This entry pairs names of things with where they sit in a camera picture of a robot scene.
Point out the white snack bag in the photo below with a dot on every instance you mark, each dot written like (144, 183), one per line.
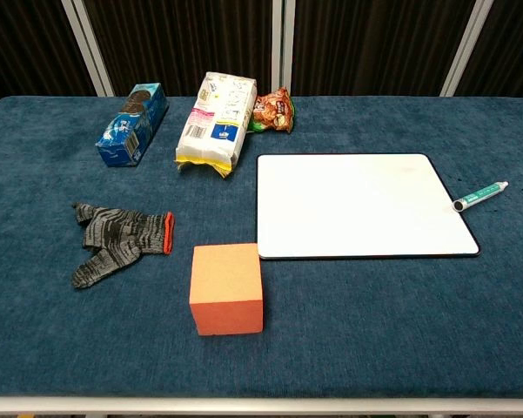
(215, 126)

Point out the white rectangular board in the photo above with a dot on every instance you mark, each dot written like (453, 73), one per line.
(357, 204)

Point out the orange chips bag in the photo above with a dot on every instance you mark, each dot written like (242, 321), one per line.
(273, 114)

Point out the white partition post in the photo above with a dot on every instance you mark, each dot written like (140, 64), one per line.
(283, 43)
(89, 48)
(465, 48)

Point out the blue fabric table cover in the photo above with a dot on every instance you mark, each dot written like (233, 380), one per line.
(113, 357)

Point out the grey knit work glove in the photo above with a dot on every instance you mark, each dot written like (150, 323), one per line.
(117, 235)

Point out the dark ribbed partition panel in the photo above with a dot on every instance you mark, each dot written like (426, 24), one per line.
(374, 43)
(26, 43)
(513, 43)
(178, 39)

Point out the white table frame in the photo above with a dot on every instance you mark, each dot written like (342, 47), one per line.
(261, 405)

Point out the orange sticky note pad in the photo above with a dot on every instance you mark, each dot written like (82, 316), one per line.
(226, 291)

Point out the blue cookie box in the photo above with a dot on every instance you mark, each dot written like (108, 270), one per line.
(132, 126)

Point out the white and green marker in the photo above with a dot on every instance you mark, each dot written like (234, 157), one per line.
(481, 196)

